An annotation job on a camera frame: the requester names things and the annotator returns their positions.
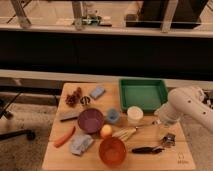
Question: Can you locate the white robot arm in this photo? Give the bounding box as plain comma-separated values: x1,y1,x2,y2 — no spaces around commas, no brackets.
154,86,213,133

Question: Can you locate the green plastic tray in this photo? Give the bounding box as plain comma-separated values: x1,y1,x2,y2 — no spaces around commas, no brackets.
119,79,168,114

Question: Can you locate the white plastic cup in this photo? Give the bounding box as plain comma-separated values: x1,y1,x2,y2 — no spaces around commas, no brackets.
127,106,143,125

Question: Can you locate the small blue cup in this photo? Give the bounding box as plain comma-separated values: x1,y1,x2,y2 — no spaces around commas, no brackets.
106,109,120,124

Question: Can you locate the orange bowl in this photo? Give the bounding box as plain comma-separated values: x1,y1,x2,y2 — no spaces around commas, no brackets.
99,137,127,167

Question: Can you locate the yellow red apple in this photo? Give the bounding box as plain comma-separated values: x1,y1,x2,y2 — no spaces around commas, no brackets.
100,125,112,138

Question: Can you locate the purple bowl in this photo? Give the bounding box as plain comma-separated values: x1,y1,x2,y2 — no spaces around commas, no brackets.
78,108,104,134

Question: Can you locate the light blue sponge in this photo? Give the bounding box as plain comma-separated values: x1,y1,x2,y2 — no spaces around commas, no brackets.
90,86,105,100

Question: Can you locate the wooden tabletop board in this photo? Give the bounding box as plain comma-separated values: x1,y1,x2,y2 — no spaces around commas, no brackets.
42,83,196,171

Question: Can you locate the black white striped ball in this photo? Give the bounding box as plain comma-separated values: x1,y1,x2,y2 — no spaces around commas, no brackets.
80,96,91,106

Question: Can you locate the crumpled blue cloth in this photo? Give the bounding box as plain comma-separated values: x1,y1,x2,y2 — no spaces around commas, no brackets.
70,134,94,156

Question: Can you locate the orange carrot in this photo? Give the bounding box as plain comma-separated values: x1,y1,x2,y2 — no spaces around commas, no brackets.
53,127,76,148

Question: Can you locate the brown pine cone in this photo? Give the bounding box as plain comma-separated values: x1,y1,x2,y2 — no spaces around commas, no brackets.
65,87,82,107

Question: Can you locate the grey rectangular block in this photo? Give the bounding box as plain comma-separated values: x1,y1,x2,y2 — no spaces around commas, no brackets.
59,111,79,122

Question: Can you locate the black office chair base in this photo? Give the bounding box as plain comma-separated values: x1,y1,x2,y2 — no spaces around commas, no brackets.
0,92,36,141

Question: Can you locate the black handled tool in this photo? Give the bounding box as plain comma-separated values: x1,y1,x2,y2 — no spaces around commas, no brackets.
131,147,164,154

